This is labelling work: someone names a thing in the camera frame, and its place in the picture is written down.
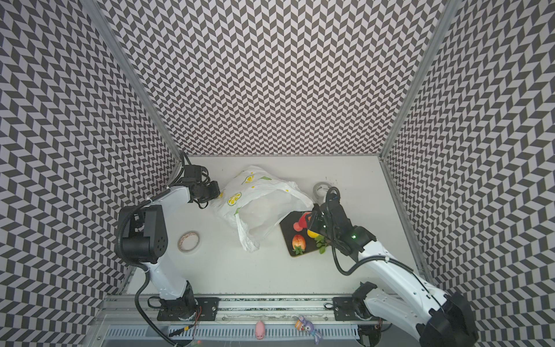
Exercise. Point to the aluminium corner post left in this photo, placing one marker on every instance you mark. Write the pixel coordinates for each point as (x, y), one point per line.
(100, 21)

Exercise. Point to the black square tray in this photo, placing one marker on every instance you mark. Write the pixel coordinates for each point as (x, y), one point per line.
(286, 227)

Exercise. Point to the aluminium corner post right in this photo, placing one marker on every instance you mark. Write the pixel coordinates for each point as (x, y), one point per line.
(439, 33)

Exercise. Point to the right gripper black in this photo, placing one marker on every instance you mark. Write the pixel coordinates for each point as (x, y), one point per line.
(324, 219)

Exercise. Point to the clear packing tape roll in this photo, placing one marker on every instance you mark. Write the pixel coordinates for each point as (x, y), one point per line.
(320, 191)

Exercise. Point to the white plastic bag lemon print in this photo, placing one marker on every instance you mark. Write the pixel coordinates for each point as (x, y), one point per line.
(254, 202)

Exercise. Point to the fake lemon branch green leaves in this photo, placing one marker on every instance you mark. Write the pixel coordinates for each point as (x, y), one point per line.
(320, 241)

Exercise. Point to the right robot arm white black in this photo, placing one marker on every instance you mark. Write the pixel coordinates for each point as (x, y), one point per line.
(429, 314)

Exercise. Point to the pink small toy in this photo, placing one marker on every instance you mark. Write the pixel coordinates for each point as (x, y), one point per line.
(260, 330)

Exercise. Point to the red yellow fake strawberry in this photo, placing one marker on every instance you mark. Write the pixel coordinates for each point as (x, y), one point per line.
(299, 244)

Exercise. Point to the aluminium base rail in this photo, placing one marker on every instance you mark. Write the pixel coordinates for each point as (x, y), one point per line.
(248, 309)

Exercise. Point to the aluminium corner post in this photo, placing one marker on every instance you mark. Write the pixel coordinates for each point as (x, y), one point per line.
(439, 33)
(100, 21)

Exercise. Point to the white masking tape roll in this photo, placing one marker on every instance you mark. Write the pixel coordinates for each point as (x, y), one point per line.
(189, 242)

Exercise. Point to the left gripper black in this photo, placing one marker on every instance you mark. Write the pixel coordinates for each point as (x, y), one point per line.
(215, 192)

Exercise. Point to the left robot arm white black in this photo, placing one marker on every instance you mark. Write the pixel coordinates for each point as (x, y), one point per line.
(142, 237)

